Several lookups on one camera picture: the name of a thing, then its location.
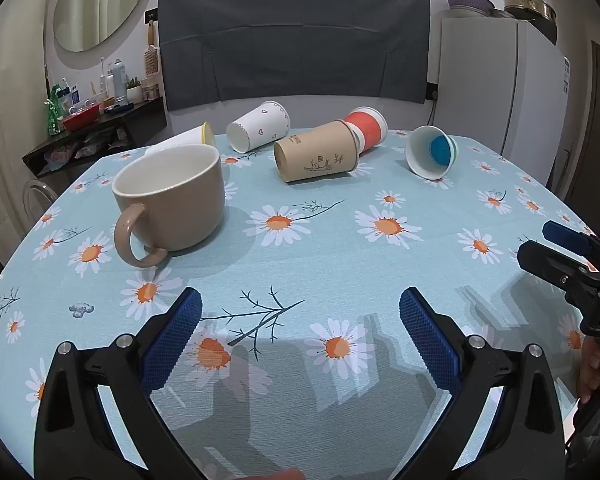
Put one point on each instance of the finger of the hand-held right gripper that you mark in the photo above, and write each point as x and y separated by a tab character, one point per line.
542	262
565	236

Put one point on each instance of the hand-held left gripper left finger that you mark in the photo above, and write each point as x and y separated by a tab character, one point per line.
172	342

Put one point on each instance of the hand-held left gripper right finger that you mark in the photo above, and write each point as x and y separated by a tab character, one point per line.
427	342

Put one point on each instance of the white paper cup blue bottom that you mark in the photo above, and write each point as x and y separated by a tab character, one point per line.
422	152

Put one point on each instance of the white yellow-rimmed paper cup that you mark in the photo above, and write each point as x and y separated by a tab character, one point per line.
185	139

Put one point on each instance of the brown paper cup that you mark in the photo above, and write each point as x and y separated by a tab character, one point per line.
315	155

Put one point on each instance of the orange paper cup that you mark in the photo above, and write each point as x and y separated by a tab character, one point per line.
367	124

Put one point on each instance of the white heart-print paper cup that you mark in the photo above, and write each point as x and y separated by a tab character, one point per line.
260	127

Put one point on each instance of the person's right hand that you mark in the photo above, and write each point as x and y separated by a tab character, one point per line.
591	367

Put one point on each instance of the beige ceramic mug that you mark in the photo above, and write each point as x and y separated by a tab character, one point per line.
190	210

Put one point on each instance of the light blue daisy tablecloth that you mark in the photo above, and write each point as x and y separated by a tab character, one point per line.
330	240

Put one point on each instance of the white refrigerator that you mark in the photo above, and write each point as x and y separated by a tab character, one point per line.
485	90

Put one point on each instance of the clear plastic chair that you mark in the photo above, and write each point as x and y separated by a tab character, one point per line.
37	195

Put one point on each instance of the dark side shelf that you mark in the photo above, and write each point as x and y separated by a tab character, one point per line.
140	122

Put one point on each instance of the metal steamer pot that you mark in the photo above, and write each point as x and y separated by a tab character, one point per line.
530	12

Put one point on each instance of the purple plastic basket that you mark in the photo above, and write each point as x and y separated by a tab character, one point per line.
467	4

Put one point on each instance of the small potted plant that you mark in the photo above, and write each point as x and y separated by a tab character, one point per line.
134	92

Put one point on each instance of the green plastic bottle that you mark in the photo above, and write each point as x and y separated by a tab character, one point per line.
54	112

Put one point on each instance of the white bottle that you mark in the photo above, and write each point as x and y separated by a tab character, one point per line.
109	85

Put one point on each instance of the wooden hairbrush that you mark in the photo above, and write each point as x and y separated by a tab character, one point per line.
151	57

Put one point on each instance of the grey cloth cover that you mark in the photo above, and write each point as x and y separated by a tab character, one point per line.
290	35

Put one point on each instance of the black wall outlet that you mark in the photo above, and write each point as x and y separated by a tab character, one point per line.
432	91

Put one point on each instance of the oval wall mirror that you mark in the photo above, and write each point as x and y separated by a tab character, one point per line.
97	2

